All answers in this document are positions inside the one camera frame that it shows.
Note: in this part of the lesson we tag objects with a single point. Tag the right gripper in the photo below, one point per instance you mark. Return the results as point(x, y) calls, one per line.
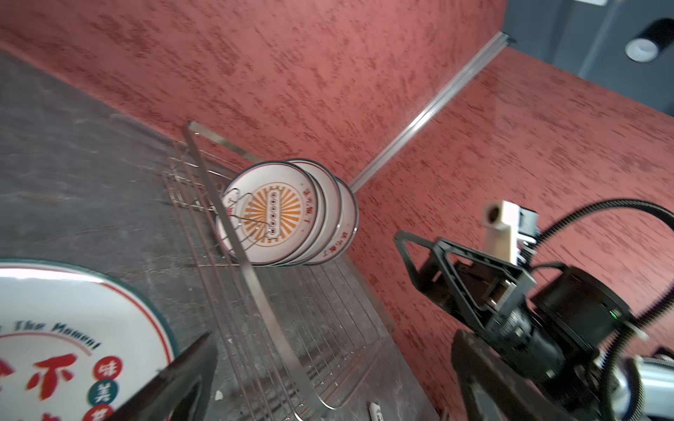
point(487, 295)

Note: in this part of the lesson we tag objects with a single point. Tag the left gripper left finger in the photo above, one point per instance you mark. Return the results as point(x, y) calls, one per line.
point(181, 391)

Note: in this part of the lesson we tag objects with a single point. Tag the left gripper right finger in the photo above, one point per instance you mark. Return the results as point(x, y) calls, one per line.
point(491, 390)

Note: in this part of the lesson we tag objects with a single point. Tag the white plate red dots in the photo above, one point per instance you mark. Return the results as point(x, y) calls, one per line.
point(345, 235)

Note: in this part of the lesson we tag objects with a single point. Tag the white plate red text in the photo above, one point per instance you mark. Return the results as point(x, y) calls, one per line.
point(75, 344)

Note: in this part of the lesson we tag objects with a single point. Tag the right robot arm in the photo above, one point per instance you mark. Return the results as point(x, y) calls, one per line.
point(593, 327)

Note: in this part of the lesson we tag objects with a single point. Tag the small sunburst plate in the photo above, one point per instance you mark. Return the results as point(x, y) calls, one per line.
point(272, 208)

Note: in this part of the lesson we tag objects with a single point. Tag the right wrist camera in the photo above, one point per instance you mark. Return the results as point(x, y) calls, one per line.
point(510, 229)

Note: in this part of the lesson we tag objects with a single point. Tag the wire dish rack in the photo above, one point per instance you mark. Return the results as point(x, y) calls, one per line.
point(299, 343)

